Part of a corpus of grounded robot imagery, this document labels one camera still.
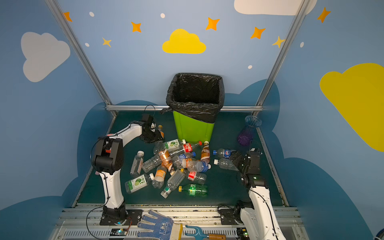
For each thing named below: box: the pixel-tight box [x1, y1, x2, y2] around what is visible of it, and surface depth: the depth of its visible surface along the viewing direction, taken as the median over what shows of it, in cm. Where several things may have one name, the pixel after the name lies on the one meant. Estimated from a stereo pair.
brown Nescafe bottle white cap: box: [200, 140, 211, 164], surface depth 95 cm
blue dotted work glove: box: [136, 209, 184, 240], surface depth 72 cm
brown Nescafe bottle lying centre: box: [158, 149, 175, 176], surface depth 89 cm
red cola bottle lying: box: [169, 141, 203, 157], surface depth 98 cm
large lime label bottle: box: [124, 173, 155, 194], surface depth 84 cm
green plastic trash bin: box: [173, 110, 215, 143], surface depth 95 cm
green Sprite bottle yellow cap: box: [178, 184, 208, 197], surface depth 80 cm
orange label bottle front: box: [152, 165, 168, 189], surface depth 86 cm
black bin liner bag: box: [160, 72, 225, 124], surface depth 86 cm
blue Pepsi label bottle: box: [212, 149, 231, 159], surface depth 95 cm
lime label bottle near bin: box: [165, 139, 180, 149], surface depth 100 cm
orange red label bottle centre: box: [182, 158, 193, 169], surface depth 91 cm
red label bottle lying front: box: [187, 171, 207, 185], surface depth 86 cm
